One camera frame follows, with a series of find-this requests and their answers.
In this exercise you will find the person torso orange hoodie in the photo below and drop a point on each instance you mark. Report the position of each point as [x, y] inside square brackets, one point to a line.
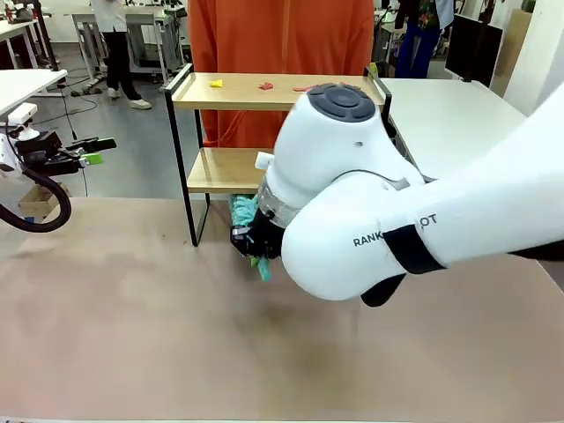
[264, 35]

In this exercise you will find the two-tier wooden black-frame shelf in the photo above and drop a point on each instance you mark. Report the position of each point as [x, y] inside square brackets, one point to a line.
[238, 94]

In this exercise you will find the small white table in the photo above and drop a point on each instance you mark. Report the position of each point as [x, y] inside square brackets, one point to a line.
[26, 83]

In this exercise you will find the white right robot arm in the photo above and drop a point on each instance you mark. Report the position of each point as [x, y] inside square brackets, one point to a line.
[343, 150]

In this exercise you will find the yellow paper scrap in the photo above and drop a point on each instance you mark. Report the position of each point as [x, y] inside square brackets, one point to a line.
[216, 83]

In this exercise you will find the person white shirt black trousers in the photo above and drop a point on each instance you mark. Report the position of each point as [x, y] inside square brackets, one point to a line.
[116, 57]

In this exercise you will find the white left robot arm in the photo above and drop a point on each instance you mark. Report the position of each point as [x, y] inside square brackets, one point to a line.
[6, 152]

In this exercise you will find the person in blue trousers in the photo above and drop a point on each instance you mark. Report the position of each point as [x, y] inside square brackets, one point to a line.
[414, 48]

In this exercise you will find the brown cardboard panel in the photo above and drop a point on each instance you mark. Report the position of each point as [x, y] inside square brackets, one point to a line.
[517, 48]

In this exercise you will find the turquoise chenille duster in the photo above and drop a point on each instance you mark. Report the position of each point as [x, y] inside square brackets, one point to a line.
[244, 209]

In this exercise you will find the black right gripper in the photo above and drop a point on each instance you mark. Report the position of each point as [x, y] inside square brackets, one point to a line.
[264, 240]

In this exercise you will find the open cardboard box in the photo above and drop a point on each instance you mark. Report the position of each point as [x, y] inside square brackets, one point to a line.
[37, 200]

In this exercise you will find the black monitor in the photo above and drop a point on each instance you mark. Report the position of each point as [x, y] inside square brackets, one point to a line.
[467, 44]

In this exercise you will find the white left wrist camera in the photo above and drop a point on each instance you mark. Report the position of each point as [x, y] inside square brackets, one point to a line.
[22, 113]

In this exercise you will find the grey metal-frame desk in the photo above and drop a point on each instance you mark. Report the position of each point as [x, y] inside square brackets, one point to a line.
[145, 17]

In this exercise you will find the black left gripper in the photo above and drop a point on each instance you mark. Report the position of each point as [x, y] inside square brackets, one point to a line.
[44, 161]

